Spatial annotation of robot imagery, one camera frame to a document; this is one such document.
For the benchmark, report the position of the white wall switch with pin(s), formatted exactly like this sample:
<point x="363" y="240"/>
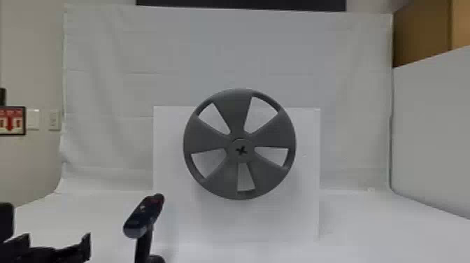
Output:
<point x="54" y="119"/>
<point x="33" y="119"/>

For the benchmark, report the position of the grey wheel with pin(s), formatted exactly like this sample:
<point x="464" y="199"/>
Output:
<point x="205" y="136"/>

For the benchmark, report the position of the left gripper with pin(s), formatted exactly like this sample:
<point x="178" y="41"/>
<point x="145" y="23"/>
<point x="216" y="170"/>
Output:
<point x="47" y="256"/>

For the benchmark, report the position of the cardboard box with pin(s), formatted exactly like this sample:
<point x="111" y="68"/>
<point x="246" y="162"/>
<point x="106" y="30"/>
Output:
<point x="422" y="33"/>

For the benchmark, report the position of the drill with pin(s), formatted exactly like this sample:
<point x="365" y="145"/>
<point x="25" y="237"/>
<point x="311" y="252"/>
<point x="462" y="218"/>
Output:
<point x="143" y="215"/>

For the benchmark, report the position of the red wall sign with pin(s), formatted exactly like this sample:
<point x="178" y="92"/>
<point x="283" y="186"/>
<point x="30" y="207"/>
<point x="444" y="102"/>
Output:
<point x="11" y="120"/>

